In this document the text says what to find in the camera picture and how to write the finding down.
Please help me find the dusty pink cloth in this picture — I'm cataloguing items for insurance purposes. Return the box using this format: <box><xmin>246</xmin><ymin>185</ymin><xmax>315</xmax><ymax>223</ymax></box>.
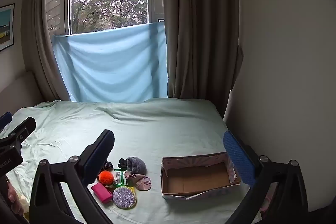
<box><xmin>124</xmin><ymin>171</ymin><xmax>152</xmax><ymax>191</ymax></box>

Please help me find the round glitter pouch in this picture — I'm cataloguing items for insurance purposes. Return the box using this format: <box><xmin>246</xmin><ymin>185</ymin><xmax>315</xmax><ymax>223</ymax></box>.
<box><xmin>112</xmin><ymin>186</ymin><xmax>136</xmax><ymax>209</ymax></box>

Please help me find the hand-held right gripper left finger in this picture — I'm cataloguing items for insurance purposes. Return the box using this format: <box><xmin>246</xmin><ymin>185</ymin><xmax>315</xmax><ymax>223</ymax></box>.
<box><xmin>28</xmin><ymin>130</ymin><xmax>115</xmax><ymax>224</ymax></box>

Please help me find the wide brown curtain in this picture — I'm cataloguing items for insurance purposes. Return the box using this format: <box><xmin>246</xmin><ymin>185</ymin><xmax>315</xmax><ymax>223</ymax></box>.
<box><xmin>162</xmin><ymin>0</ymin><xmax>243</xmax><ymax>119</ymax></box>

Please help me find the wall poster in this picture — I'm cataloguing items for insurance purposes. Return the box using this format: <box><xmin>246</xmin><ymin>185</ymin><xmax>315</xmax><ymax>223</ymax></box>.
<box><xmin>0</xmin><ymin>3</ymin><xmax>15</xmax><ymax>52</ymax></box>

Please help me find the green packet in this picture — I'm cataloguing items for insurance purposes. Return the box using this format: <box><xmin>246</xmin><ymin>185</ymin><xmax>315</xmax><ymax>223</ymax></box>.
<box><xmin>114</xmin><ymin>168</ymin><xmax>129</xmax><ymax>186</ymax></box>

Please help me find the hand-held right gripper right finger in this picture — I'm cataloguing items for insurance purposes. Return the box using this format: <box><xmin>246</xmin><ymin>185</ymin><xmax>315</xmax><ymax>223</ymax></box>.
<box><xmin>223</xmin><ymin>130</ymin><xmax>309</xmax><ymax>224</ymax></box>

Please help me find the light blue hanging cloth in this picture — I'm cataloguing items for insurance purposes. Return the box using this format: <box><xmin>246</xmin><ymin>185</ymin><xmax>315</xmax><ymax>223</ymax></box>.
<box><xmin>52</xmin><ymin>21</ymin><xmax>169</xmax><ymax>103</ymax></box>

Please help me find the printed cardboard box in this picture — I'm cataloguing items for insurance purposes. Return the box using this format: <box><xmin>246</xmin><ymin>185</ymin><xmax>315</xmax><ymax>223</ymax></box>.
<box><xmin>161</xmin><ymin>152</ymin><xmax>242</xmax><ymax>199</ymax></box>

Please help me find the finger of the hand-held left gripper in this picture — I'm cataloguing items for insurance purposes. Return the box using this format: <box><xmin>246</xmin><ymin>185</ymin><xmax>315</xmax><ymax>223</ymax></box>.
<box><xmin>0</xmin><ymin>112</ymin><xmax>13</xmax><ymax>133</ymax></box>
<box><xmin>0</xmin><ymin>117</ymin><xmax>36</xmax><ymax>151</ymax></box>

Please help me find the grey fuzzy sock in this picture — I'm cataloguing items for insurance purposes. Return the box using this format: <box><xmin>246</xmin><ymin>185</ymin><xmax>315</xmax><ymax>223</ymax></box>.
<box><xmin>126</xmin><ymin>156</ymin><xmax>147</xmax><ymax>174</ymax></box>

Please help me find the narrow brown curtain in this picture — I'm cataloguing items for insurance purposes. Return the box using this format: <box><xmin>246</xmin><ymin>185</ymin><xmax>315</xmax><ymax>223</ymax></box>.
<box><xmin>21</xmin><ymin>0</ymin><xmax>71</xmax><ymax>102</ymax></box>

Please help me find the pink zip pouch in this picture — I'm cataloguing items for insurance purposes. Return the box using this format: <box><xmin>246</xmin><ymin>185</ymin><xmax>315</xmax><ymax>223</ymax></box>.
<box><xmin>91</xmin><ymin>182</ymin><xmax>114</xmax><ymax>204</ymax></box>

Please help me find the person's left hand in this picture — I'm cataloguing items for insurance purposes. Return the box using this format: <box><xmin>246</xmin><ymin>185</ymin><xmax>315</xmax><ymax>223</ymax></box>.
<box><xmin>7</xmin><ymin>182</ymin><xmax>25</xmax><ymax>215</ymax></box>

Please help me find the orange fluffy pompom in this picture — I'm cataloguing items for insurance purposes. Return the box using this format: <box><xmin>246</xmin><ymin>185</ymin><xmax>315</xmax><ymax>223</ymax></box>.
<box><xmin>98</xmin><ymin>170</ymin><xmax>115</xmax><ymax>186</ymax></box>

